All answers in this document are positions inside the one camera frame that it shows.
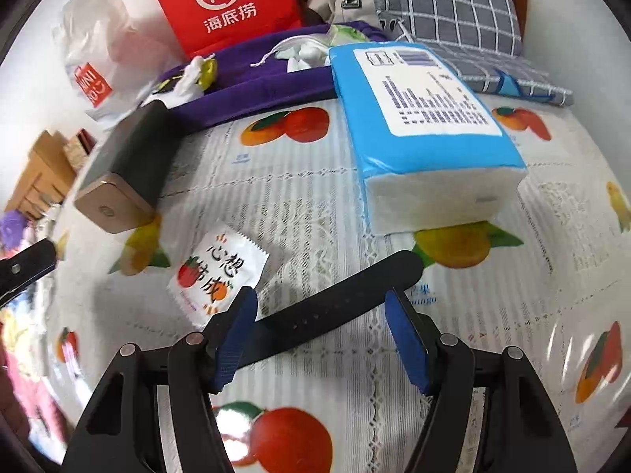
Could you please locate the dark green box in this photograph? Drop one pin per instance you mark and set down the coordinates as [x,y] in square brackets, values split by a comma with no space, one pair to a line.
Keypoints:
[133,162]

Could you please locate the grey plaid cloth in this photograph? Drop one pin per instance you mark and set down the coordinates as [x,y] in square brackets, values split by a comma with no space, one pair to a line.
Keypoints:
[522,76]

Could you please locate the pink printed cloth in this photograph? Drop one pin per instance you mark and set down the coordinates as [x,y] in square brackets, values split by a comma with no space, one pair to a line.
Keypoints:
[29,394]

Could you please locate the brown printed notebook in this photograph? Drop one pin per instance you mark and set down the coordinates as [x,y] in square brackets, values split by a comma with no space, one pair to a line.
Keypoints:
[79,143]

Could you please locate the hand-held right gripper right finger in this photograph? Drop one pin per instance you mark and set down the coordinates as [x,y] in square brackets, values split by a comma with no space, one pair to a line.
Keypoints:
[406,340]

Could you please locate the fruit printed bed sheet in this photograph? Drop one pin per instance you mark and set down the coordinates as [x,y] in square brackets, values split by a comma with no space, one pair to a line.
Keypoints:
[320,197]

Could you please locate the wooden headboard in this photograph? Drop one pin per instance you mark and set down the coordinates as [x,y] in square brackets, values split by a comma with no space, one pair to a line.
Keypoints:
[39,177]

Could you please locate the red paper bag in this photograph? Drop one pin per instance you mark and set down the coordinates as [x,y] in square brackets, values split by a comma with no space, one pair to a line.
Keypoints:
[222,5]

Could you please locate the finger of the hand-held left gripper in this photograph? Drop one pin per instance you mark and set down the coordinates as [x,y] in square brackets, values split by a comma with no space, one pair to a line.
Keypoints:
[29,266]

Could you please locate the blue tissue pack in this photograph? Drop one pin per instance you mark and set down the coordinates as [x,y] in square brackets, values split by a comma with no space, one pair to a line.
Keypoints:
[419,133]

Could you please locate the white plastic shopping bag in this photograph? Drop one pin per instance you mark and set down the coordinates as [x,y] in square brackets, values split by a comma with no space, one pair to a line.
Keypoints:
[93,59]

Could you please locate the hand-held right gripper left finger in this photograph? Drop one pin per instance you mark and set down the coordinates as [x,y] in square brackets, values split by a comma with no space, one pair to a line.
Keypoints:
[236,340]

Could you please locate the grey plaid cushion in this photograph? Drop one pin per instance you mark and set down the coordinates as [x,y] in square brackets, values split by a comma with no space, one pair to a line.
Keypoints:
[443,0]

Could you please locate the yellow pouch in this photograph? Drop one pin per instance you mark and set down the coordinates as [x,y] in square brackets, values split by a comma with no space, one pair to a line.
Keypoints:
[209,71]

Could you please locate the white fruit printed sachet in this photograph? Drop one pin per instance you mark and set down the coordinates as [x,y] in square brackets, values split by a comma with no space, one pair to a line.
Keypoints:
[217,271]

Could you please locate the crumpled white tissue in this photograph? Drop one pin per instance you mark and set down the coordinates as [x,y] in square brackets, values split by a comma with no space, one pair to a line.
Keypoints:
[187,81]

